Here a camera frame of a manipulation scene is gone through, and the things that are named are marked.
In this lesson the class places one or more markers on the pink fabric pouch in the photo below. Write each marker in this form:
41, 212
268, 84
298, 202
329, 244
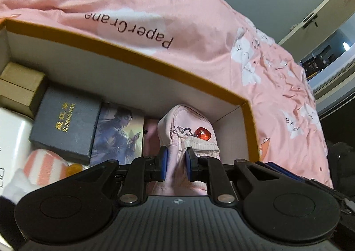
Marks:
177, 123

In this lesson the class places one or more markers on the card box with figure picture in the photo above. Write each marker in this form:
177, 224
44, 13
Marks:
116, 134

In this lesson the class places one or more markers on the pink white striped sock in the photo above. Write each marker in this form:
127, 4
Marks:
44, 166

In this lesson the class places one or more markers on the small brown box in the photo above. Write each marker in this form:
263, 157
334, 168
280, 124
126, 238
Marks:
19, 87

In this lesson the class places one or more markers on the dark cloth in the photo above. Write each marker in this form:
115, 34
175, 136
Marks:
342, 162

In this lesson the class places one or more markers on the black box with gold print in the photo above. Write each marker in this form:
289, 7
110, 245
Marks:
65, 123

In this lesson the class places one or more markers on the cream wardrobe door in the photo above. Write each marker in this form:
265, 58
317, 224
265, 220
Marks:
324, 9

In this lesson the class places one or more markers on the red gem charm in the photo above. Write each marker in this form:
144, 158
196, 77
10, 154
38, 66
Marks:
203, 133

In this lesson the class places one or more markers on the white furniture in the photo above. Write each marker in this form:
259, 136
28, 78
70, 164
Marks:
335, 84

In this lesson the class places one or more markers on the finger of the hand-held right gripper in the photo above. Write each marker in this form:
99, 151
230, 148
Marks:
285, 171

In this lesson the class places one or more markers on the pink printed blanket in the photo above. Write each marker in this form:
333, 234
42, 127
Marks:
166, 4

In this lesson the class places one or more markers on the orange cardboard box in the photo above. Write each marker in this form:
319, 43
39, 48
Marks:
138, 58

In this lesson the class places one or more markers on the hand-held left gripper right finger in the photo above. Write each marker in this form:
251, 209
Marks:
190, 165

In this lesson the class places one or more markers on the white box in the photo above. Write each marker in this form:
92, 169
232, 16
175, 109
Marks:
12, 140

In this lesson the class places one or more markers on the orange red plush toy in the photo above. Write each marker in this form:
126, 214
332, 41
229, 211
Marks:
74, 168

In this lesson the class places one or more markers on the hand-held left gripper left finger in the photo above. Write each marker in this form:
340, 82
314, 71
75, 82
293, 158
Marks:
163, 163

